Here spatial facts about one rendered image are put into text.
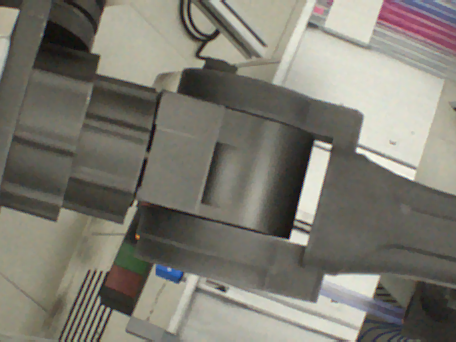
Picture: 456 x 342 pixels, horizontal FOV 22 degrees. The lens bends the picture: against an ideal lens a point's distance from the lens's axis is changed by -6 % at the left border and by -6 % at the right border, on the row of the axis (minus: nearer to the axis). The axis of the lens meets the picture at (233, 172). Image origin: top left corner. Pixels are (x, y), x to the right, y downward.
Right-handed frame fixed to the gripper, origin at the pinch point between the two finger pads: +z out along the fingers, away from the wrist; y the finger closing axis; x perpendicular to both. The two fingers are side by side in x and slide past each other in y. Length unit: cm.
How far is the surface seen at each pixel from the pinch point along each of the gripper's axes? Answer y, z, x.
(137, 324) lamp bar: -7.1, 14.1, 29.8
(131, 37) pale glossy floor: 65, 79, 61
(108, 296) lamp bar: -6.1, 11.7, 33.8
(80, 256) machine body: 20, 76, 51
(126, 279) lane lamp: -3.3, 11.6, 32.7
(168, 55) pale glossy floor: 68, 86, 54
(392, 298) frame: 21, 46, 1
